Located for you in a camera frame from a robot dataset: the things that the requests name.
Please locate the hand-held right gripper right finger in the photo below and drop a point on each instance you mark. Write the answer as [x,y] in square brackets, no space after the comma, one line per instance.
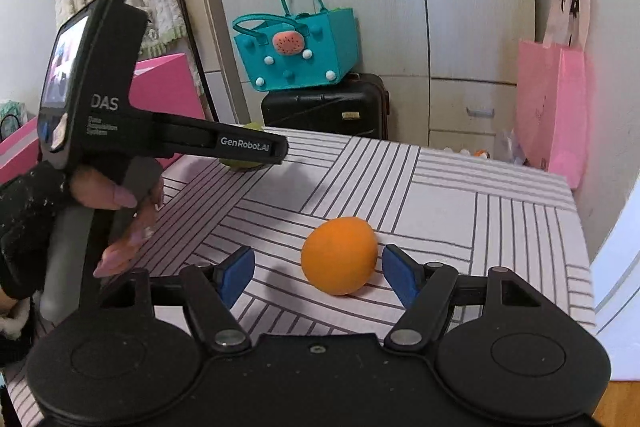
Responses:
[400,274]

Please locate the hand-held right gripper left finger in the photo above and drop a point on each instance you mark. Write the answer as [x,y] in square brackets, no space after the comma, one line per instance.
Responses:
[235,274]

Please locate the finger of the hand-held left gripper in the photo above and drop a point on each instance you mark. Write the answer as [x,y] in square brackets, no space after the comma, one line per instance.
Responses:
[225,142]

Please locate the yellow-green ball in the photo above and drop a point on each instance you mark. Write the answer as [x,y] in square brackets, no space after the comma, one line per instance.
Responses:
[240,165]

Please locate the orange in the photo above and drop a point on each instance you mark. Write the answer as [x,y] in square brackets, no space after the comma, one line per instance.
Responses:
[340,257]

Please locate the pink storage box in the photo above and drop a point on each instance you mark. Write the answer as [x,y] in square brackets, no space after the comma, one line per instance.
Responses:
[165,92]

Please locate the person's left hand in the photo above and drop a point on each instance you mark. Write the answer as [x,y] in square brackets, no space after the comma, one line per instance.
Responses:
[25,227]

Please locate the striped tablecloth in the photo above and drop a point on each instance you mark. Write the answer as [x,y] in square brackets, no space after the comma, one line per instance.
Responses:
[450,207]

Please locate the black suitcase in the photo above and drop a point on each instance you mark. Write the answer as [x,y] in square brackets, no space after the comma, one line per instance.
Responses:
[320,112]

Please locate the teal tote bag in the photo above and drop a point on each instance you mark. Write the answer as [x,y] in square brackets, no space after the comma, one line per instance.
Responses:
[300,57]

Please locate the clear plastic bag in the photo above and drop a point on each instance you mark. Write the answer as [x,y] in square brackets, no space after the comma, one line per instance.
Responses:
[510,147]

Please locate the pink gift bag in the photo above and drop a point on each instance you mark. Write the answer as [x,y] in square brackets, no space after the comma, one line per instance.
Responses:
[550,107]

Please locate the beige wardrobe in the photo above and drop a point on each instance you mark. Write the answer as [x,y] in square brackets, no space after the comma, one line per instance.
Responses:
[450,7]

